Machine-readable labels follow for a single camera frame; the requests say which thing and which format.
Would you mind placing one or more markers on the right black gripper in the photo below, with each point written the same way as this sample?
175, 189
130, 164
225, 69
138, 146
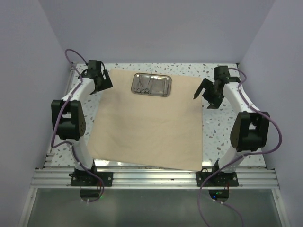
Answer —
215, 102

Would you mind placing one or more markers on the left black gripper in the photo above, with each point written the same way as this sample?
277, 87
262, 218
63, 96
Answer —
106, 82

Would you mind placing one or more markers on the beige surgical cloth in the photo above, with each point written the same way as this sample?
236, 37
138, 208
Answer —
149, 130

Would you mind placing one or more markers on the steel surgical scissors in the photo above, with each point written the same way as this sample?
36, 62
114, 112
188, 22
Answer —
147, 85

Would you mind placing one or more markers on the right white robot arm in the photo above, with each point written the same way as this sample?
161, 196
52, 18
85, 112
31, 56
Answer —
249, 132

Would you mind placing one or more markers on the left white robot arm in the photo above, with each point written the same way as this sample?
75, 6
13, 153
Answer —
69, 124

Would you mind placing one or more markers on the steel forceps in tray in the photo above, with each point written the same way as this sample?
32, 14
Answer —
137, 89

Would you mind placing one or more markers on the steel instrument tray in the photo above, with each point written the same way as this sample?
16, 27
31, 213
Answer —
151, 84

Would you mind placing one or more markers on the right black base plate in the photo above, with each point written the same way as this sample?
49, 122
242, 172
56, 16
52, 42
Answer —
219, 180

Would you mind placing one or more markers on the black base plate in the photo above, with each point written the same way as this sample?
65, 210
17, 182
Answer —
82, 178
219, 180

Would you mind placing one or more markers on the aluminium front rail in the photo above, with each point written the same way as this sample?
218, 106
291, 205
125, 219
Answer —
152, 178

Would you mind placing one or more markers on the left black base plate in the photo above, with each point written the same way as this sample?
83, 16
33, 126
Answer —
82, 178

